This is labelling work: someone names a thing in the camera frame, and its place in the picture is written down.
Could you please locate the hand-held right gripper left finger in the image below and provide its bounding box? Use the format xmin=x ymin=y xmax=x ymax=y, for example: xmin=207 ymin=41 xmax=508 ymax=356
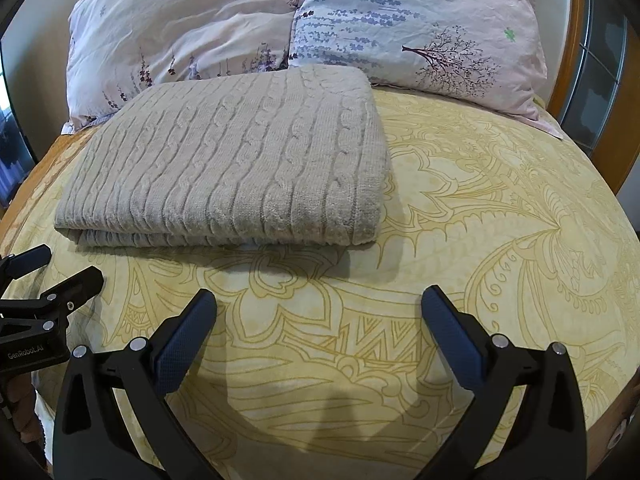
xmin=52 ymin=288 xmax=219 ymax=480

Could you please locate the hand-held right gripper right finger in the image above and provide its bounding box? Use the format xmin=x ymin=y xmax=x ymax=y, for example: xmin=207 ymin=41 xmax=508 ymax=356
xmin=420 ymin=284 xmax=589 ymax=480

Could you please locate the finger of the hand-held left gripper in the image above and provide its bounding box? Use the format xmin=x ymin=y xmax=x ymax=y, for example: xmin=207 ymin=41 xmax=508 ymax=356
xmin=0 ymin=266 xmax=105 ymax=333
xmin=0 ymin=243 xmax=54 ymax=288

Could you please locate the beige cable-knit blanket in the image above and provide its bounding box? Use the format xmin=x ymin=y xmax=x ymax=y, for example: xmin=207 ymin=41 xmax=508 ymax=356
xmin=53 ymin=64 xmax=394 ymax=250

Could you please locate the person's left hand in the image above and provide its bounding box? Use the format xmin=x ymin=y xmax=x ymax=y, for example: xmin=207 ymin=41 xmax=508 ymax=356
xmin=7 ymin=373 xmax=42 ymax=445

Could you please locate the yellow patterned bed sheet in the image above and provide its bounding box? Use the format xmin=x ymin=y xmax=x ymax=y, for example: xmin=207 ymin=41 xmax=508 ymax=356
xmin=0 ymin=84 xmax=640 ymax=480

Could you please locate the dark flat screen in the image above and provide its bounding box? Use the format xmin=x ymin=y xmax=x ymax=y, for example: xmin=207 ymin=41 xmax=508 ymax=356
xmin=0 ymin=30 xmax=39 ymax=207

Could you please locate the pink floral pillow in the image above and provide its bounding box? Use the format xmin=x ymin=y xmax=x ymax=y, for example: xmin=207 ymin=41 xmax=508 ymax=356
xmin=62 ymin=0 xmax=302 ymax=136

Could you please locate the wooden bed headboard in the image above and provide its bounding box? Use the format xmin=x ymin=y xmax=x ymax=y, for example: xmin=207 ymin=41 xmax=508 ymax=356
xmin=544 ymin=0 xmax=640 ymax=197

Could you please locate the tree print pillow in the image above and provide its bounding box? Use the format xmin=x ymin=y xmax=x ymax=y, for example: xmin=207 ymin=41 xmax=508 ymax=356
xmin=287 ymin=0 xmax=567 ymax=142

